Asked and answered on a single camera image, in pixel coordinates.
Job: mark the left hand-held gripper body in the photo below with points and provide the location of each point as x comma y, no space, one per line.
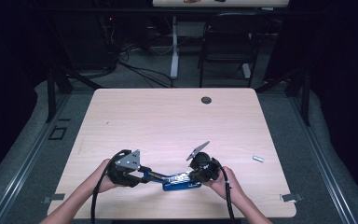
127,161

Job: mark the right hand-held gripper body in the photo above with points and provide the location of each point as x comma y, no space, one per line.
206,169

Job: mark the blue stapler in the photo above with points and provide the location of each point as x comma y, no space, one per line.
180,186

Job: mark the person's right hand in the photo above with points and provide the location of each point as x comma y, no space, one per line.
225,183

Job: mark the person's left hand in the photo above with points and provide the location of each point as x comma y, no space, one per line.
102,180

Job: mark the round dark table grommet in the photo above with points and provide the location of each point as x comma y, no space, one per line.
206,100

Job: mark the grey tape strip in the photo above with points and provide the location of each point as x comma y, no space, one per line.
56,197
290,197

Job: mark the black metal stand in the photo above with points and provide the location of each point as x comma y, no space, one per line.
51,93
306,99

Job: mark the short white table foot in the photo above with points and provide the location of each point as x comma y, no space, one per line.
246,71

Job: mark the white table leg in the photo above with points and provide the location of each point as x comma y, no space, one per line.
174,59

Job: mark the dark box with red light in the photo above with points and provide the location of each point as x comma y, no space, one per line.
90,40

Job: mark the black chair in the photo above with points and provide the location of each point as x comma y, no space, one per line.
230,37

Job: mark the light wooden table top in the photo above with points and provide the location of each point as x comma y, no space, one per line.
230,3

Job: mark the aluminium floor rail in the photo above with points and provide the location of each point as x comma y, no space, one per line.
320,155
28,155

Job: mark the black horizontal frame bar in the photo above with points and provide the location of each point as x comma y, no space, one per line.
105,11

